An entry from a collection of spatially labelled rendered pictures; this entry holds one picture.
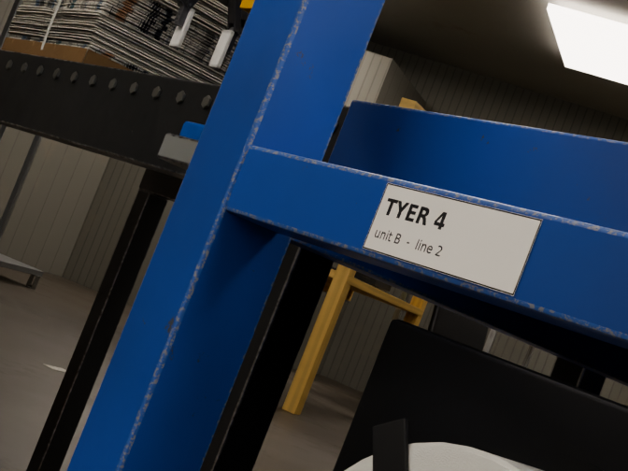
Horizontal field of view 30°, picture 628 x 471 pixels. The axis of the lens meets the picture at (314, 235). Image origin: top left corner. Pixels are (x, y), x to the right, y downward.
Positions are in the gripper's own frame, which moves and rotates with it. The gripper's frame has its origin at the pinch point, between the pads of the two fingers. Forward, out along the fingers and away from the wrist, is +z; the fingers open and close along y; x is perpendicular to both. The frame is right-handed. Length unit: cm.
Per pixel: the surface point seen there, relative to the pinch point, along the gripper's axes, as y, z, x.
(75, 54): 14.0, 9.3, -13.8
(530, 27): -464, -198, -416
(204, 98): 24, 15, 49
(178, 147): 33, 23, 64
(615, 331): 43, 29, 134
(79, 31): 14.0, 5.1, -15.8
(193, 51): -5.3, -0.1, -10.6
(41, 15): 13.8, 2.8, -35.1
